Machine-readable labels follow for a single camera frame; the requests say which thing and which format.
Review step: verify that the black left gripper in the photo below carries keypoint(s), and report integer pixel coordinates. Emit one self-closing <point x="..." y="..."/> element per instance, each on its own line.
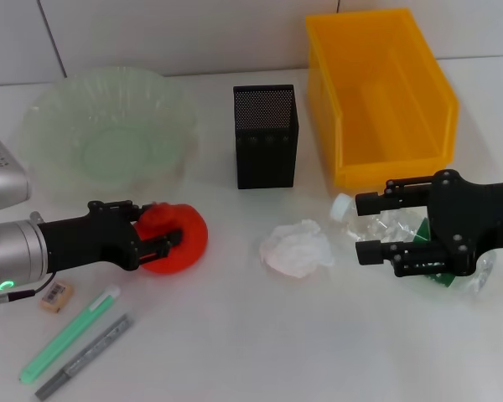
<point x="88" y="243"/>

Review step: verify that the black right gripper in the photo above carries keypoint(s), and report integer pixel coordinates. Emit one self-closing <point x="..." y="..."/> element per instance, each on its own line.
<point x="473" y="222"/>

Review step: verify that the clear green-label water bottle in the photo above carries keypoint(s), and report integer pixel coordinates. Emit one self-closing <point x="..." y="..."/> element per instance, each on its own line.
<point x="340" y="207"/>

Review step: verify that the red-orange toy orange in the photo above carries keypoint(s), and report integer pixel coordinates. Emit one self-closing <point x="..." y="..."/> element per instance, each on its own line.
<point x="193" y="234"/>

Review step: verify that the white paper ball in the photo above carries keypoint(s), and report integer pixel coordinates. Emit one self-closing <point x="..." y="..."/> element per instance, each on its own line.
<point x="297" y="251"/>

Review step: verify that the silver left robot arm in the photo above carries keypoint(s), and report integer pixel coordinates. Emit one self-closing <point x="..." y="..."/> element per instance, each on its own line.
<point x="17" y="251"/>

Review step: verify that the green glass fruit plate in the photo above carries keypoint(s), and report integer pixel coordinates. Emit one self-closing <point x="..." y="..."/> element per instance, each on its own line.
<point x="109" y="125"/>

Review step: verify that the beige eraser with barcode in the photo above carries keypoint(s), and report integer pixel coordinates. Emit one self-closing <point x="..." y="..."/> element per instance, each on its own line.
<point x="56" y="297"/>

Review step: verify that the black mesh pen holder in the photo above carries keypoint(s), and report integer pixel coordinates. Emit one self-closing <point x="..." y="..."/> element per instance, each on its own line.
<point x="264" y="167"/>

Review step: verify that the grey marker pen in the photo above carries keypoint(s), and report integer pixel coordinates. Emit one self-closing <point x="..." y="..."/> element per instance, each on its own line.
<point x="92" y="349"/>

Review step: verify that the mint green pen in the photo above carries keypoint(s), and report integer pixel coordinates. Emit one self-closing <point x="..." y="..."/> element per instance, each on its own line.
<point x="67" y="339"/>

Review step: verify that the left gripper silver plug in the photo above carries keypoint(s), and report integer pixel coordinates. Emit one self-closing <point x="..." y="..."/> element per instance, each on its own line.
<point x="35" y="217"/>

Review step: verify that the yellow plastic bin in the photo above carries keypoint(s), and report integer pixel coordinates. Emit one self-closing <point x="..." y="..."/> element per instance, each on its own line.
<point x="381" y="104"/>

